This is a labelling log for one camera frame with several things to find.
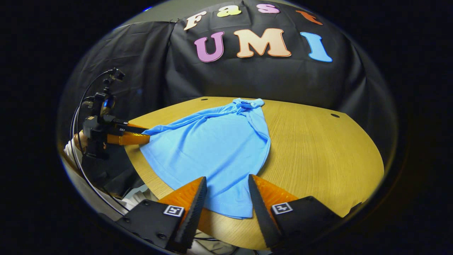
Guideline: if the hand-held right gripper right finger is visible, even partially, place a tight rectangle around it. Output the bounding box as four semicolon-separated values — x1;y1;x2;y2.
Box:
248;174;345;250

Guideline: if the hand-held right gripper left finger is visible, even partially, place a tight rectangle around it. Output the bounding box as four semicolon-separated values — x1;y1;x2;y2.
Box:
117;176;207;253

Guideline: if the light blue T-shirt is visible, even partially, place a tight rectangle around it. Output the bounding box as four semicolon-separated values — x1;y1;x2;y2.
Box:
140;98;271;219

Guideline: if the black backdrop cloth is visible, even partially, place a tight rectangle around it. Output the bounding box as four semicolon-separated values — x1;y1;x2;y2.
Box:
57;0;398;153

